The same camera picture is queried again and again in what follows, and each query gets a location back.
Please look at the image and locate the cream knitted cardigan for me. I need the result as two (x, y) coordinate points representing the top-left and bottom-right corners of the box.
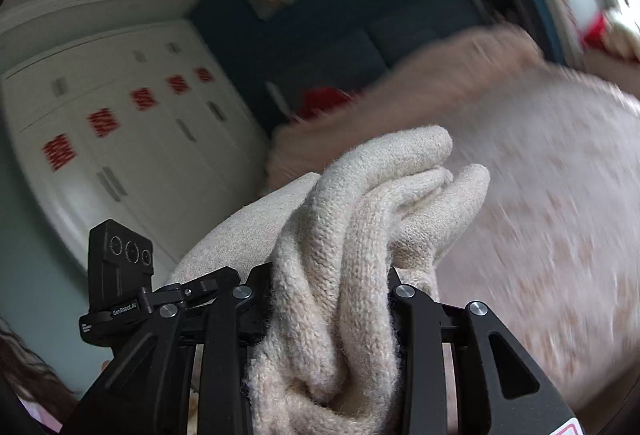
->
(169, 125), (490, 434)

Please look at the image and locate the pink folded quilt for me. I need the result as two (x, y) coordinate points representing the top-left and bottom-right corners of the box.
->
(264, 24), (544, 192)

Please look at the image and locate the pink floral bed blanket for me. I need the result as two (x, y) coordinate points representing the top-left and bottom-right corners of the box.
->
(438, 67), (639, 409)

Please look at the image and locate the black camera module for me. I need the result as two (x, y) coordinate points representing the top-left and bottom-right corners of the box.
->
(79, 218), (154, 348)

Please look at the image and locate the red pillow at headboard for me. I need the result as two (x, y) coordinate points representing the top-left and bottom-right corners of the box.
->
(295, 86), (352, 121)

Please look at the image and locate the red and white plush toy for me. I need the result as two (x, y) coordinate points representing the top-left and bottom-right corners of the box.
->
(582, 7), (639, 64)

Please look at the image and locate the white panelled wardrobe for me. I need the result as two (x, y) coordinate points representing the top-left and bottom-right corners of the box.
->
(1, 20), (267, 281)

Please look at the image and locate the teal padded headboard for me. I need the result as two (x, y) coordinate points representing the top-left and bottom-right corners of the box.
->
(189, 0), (565, 132)

